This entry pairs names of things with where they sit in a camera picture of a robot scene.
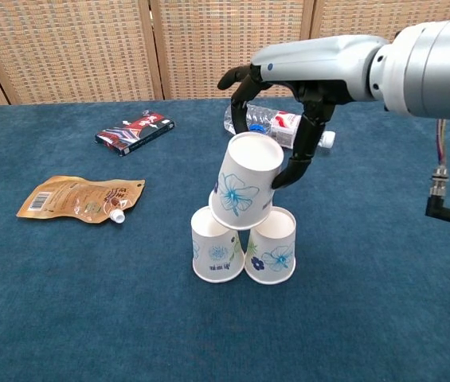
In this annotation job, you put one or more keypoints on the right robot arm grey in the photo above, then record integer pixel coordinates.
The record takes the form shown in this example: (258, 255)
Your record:
(427, 67)

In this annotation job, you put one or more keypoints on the brown spout pouch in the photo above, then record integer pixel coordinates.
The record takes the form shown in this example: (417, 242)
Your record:
(73, 197)

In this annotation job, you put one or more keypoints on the white paper cup blue flowers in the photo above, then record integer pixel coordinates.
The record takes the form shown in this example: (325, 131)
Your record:
(272, 254)
(244, 179)
(216, 254)

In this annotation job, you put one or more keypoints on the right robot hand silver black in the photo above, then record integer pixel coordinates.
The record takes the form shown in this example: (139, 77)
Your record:
(320, 59)

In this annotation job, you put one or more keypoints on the black red printed box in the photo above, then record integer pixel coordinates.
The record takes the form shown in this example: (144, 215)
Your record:
(137, 129)

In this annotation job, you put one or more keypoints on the clear plastic water bottle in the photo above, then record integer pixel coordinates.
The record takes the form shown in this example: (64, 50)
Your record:
(284, 129)

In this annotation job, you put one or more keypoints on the teal felt table cloth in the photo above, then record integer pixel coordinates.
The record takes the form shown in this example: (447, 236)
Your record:
(89, 310)

